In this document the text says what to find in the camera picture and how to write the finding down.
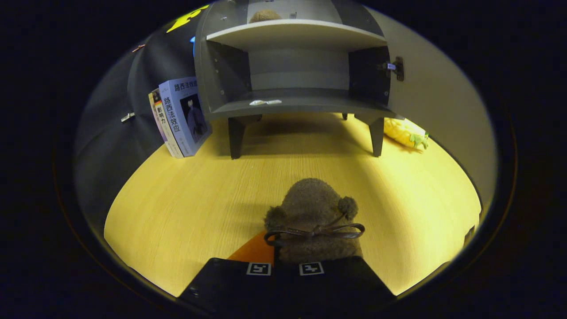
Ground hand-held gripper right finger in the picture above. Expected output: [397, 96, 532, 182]
[285, 256, 397, 319]

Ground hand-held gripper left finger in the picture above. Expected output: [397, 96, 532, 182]
[177, 230, 285, 319]

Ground brown fuzzy shoe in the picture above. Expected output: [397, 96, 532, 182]
[263, 178, 366, 265]
[249, 9, 283, 23]

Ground gray shoe cabinet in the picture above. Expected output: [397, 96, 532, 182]
[194, 0, 396, 160]

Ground yellow pineapple plush toy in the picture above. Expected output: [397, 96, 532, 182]
[383, 117, 430, 150]

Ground blue book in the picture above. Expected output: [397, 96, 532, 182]
[158, 76, 213, 157]

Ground black backdrop cloth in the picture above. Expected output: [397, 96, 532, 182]
[73, 4, 210, 231]

